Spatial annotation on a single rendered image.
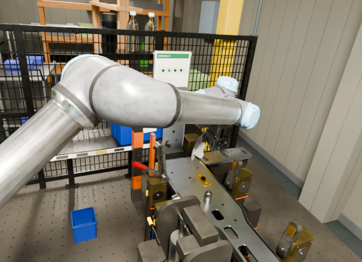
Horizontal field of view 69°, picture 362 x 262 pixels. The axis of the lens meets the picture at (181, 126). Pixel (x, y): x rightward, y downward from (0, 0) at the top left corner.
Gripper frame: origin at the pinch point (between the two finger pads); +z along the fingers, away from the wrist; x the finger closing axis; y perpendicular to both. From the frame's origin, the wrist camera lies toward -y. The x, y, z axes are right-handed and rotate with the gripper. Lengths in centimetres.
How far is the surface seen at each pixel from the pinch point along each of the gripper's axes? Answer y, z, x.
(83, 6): -501, 17, 3
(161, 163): 1.5, -2.1, -20.8
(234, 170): 6.5, 3.9, 10.5
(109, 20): -66, -40, -28
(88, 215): -17, 39, -47
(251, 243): 36.0, 7.9, -1.1
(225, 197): 13.9, 10.3, 3.5
